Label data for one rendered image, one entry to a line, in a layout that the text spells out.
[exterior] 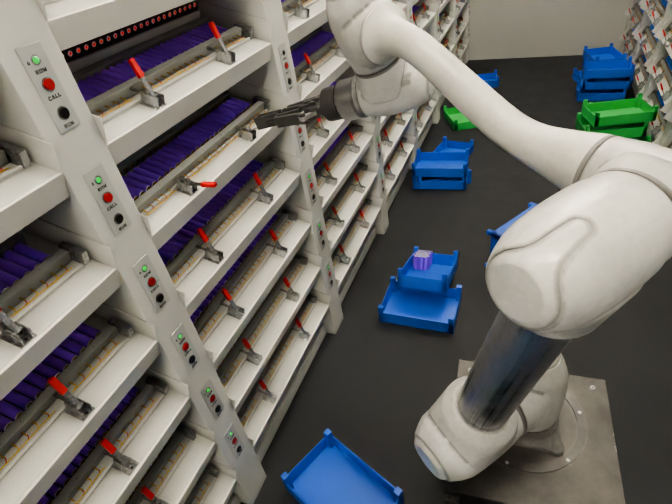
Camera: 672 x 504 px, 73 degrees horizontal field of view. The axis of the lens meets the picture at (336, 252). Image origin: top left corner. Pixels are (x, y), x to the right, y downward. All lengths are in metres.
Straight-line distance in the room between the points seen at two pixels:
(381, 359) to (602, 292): 1.33
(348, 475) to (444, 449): 0.59
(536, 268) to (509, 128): 0.33
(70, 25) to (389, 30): 0.50
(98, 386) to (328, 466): 0.83
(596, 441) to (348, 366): 0.86
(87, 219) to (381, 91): 0.59
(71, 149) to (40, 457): 0.50
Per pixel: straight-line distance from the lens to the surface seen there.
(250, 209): 1.29
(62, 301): 0.88
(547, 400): 1.13
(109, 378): 0.98
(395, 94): 0.98
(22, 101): 0.80
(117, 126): 0.93
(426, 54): 0.82
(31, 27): 0.82
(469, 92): 0.80
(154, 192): 1.02
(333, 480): 1.56
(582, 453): 1.32
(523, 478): 1.26
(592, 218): 0.54
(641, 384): 1.85
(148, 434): 1.12
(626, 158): 0.68
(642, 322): 2.05
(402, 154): 2.73
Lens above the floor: 1.38
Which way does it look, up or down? 37 degrees down
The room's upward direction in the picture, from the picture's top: 11 degrees counter-clockwise
